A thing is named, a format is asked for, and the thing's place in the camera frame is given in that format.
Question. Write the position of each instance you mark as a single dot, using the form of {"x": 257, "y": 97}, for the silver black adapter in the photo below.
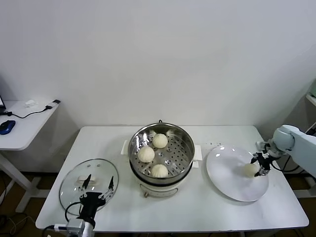
{"x": 52, "y": 105}

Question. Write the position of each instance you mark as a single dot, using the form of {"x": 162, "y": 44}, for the perforated steel steamer basket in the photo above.
{"x": 161, "y": 156}

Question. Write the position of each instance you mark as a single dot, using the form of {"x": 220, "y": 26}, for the blue computer mouse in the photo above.
{"x": 7, "y": 127}

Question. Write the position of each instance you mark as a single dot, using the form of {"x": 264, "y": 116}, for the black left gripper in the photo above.
{"x": 90, "y": 202}

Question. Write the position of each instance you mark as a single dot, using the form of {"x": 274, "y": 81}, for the white round plate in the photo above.
{"x": 227, "y": 177}

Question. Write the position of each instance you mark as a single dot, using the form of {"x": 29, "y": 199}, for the white side table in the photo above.
{"x": 27, "y": 128}

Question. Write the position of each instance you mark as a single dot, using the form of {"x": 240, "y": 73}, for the white electric cooking pot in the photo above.
{"x": 160, "y": 191}

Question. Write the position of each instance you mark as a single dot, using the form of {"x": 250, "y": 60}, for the white steamed baozi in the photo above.
{"x": 146, "y": 154}
{"x": 160, "y": 141}
{"x": 159, "y": 170}
{"x": 250, "y": 170}

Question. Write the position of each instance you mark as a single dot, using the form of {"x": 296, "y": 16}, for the black laptop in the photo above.
{"x": 2, "y": 105}

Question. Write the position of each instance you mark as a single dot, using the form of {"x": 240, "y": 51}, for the glass pot lid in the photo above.
{"x": 105, "y": 168}

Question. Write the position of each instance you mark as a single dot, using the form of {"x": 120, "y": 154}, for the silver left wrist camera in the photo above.
{"x": 76, "y": 225}

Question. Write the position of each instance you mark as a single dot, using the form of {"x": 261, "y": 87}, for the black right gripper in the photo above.
{"x": 264, "y": 161}

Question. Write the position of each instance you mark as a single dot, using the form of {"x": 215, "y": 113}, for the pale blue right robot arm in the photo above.
{"x": 284, "y": 138}

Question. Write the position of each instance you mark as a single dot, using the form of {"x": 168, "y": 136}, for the small white object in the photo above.
{"x": 29, "y": 103}

